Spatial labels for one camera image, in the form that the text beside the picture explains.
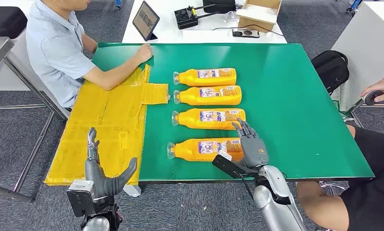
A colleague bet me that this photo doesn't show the yellow taped cardboard mat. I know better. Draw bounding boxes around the yellow taped cardboard mat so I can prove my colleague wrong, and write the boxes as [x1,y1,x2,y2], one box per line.
[43,64,170,187]

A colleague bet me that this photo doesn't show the black bag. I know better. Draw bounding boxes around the black bag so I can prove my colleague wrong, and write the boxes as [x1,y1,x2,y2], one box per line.
[202,0,237,14]

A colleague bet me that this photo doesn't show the black backpack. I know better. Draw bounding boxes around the black backpack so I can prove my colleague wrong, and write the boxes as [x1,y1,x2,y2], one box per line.
[310,50,350,96]

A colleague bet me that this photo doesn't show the person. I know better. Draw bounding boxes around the person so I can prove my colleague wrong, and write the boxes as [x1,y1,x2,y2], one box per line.
[295,79,384,231]
[26,0,154,112]

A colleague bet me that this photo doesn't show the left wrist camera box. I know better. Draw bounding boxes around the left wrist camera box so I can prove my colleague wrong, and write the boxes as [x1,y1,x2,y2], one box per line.
[66,180,95,218]

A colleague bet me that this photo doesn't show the chrome chair base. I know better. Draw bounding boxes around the chrome chair base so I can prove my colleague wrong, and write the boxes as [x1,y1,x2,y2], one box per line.
[319,181,349,197]

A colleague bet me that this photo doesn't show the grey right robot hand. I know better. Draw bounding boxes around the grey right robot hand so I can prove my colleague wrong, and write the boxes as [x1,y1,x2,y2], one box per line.
[231,118,270,169]

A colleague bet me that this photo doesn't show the person's right hand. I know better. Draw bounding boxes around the person's right hand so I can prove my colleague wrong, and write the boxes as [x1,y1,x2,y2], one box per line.
[360,79,384,103]
[134,43,154,64]

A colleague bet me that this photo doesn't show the black cable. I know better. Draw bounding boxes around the black cable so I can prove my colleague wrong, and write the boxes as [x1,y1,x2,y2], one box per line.
[212,24,284,37]

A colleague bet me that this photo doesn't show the green work table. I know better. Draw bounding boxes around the green work table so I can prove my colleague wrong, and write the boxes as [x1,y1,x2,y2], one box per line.
[83,43,375,183]

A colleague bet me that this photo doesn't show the black tablet on stand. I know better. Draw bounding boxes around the black tablet on stand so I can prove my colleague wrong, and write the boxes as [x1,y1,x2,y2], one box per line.
[132,0,160,42]

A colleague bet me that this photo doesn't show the clear plastic wrap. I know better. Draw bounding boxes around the clear plastic wrap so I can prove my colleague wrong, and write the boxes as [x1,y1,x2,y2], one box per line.
[220,11,240,23]

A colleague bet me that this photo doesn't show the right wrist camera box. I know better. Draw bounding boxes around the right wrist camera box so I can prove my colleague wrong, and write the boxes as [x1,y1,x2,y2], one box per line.
[212,152,259,179]

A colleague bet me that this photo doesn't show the white cabinet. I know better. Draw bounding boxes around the white cabinet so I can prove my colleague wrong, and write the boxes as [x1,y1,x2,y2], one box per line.
[331,0,384,112]

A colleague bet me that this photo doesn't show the open cardboard box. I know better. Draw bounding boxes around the open cardboard box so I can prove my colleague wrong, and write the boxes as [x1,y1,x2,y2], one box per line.
[236,0,282,33]

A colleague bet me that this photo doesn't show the white table foot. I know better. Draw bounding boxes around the white table foot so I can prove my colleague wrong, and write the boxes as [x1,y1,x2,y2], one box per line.
[122,184,142,198]

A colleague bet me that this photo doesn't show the orange labelled plastic bottle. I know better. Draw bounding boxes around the orange labelled plastic bottle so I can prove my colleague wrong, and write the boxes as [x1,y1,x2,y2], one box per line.
[171,108,246,131]
[166,138,244,163]
[173,85,243,106]
[173,67,237,87]

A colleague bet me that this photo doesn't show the white table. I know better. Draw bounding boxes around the white table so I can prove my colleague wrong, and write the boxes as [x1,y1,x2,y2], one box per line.
[122,0,288,44]

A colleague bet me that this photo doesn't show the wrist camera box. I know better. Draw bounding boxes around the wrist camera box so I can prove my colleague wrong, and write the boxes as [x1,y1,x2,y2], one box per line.
[66,180,95,218]
[212,152,259,179]

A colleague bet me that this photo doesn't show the black hard case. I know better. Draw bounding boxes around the black hard case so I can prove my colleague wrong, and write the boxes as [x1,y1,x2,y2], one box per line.
[0,6,28,39]

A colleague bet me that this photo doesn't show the black phone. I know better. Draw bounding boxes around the black phone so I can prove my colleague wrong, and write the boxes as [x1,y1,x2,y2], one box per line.
[232,28,260,39]

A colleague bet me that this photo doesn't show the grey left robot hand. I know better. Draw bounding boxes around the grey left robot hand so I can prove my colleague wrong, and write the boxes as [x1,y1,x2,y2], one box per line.
[84,127,138,200]

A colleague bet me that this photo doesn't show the black round controller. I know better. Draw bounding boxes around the black round controller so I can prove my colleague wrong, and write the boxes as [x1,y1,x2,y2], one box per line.
[364,90,384,106]

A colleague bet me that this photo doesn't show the black router with antennas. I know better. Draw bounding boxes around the black router with antennas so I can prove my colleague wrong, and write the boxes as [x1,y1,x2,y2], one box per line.
[174,3,221,30]

